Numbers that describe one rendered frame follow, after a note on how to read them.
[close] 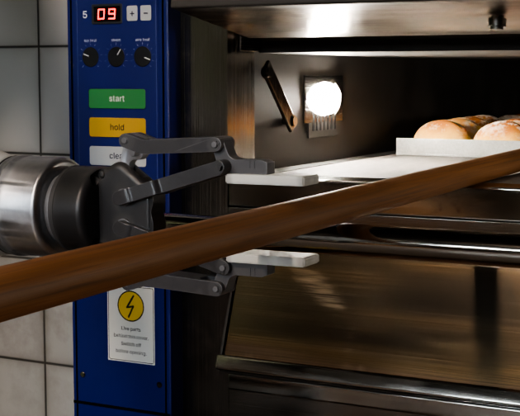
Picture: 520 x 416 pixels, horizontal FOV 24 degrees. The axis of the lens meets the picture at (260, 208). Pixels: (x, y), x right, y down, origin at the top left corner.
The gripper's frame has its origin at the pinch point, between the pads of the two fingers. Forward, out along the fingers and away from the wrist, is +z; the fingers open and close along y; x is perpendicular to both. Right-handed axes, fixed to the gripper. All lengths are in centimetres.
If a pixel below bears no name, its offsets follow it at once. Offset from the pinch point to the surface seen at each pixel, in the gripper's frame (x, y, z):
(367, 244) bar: -12.8, 3.6, 2.7
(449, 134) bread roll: -102, -2, -19
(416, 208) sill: -50, 4, -6
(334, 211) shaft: -7.8, 0.1, 1.7
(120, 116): -47, -6, -46
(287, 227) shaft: 1.5, 0.4, 1.7
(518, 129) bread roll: -103, -3, -8
